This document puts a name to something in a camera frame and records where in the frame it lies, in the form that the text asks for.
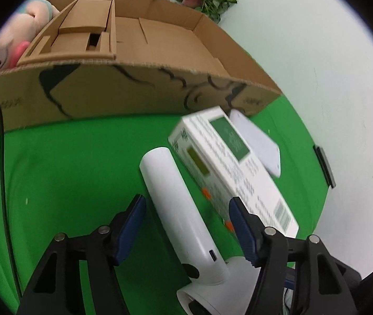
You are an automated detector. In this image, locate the large brown cardboard box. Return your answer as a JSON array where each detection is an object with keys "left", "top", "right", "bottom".
[{"left": 0, "top": 0, "right": 281, "bottom": 131}]

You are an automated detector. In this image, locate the black clip on mat edge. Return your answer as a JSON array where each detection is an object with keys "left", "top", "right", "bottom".
[{"left": 313, "top": 144, "right": 336, "bottom": 188}]

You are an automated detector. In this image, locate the brown cardboard insert divider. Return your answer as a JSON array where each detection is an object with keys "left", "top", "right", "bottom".
[{"left": 17, "top": 0, "right": 117, "bottom": 66}]

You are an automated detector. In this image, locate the white green medicine box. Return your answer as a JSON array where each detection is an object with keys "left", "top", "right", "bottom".
[{"left": 168, "top": 107, "right": 299, "bottom": 238}]

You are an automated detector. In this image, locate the pink pig plush toy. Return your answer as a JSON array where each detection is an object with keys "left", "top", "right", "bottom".
[{"left": 0, "top": 0, "right": 59, "bottom": 71}]

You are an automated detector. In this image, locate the white plastic device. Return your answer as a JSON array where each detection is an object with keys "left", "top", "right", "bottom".
[{"left": 229, "top": 109, "right": 281, "bottom": 178}]

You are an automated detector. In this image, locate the white hair dryer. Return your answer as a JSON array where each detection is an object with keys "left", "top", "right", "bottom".
[{"left": 140, "top": 147, "right": 259, "bottom": 314}]

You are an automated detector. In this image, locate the black cable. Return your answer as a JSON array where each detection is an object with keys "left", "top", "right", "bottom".
[{"left": 0, "top": 97, "right": 24, "bottom": 300}]

